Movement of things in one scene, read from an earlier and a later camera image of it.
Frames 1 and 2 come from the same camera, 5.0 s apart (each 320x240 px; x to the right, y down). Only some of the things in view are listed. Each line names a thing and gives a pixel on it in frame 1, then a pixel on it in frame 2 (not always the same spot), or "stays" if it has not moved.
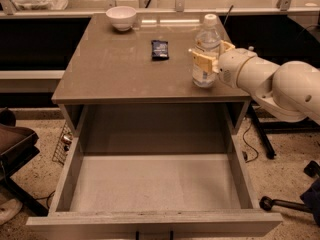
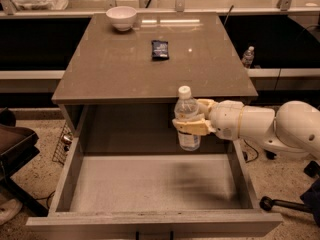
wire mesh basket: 64,145 stays
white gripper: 229,65 to 224,119
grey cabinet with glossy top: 137,85 stays
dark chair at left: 18,145 stays
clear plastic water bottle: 207,42 to 186,108
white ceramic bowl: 121,17 stays
